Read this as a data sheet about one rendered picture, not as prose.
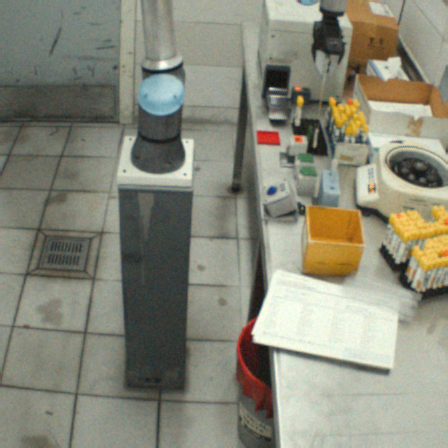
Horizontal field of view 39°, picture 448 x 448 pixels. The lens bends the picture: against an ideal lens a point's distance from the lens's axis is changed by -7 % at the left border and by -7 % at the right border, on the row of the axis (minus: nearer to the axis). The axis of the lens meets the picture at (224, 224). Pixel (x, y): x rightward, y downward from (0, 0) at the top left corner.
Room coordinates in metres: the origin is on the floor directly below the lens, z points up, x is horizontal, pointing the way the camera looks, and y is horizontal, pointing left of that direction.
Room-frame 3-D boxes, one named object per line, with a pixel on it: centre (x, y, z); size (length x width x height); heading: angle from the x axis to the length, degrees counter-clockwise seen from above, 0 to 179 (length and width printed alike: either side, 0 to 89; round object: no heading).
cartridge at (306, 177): (1.48, -0.21, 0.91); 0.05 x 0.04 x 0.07; 94
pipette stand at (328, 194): (1.39, -0.26, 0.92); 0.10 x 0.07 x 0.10; 179
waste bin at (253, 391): (1.30, -0.25, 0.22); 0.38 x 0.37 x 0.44; 4
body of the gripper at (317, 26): (1.70, -0.24, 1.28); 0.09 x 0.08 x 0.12; 5
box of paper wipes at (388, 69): (2.19, -0.56, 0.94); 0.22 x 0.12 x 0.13; 8
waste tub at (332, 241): (1.22, -0.25, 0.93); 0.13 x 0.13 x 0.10; 0
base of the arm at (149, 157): (1.53, 0.19, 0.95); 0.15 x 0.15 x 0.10
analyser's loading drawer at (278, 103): (1.92, -0.13, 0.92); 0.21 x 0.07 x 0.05; 4
